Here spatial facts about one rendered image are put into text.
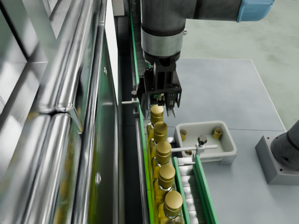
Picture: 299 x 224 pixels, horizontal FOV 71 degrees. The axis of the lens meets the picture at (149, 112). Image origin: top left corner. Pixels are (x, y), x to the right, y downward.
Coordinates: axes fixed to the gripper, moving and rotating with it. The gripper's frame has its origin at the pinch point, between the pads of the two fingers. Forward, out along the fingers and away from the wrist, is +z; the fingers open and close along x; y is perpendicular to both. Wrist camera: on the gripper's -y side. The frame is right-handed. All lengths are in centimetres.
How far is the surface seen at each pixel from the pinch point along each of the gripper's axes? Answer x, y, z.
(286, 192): 50, 11, 40
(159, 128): -0.4, 6.3, -0.9
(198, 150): 14.3, 1.5, 19.6
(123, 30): -10, -127, 41
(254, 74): 71, -61, 40
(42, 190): -14.1, 29.4, -24.2
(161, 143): -0.4, 10.7, -0.9
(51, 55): -15.1, 14.7, -27.6
